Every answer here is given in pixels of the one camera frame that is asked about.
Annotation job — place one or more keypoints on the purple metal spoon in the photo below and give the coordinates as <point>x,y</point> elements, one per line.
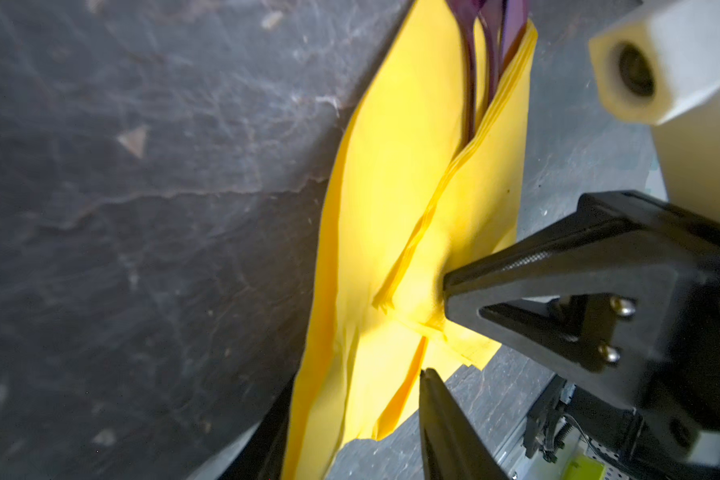
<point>465,13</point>

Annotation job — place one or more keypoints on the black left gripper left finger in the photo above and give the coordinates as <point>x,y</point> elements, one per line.
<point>263,455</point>

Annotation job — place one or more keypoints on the purple metal fork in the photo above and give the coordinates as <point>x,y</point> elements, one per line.
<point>491,18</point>

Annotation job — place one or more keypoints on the yellow paper napkin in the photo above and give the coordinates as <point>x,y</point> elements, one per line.
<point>408,200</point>

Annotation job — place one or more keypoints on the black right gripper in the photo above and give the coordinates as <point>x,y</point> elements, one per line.
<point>607,297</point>

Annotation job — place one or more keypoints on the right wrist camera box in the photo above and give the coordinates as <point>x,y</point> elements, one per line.
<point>660,66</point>

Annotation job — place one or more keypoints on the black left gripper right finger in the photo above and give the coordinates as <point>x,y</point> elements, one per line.
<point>451,448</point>

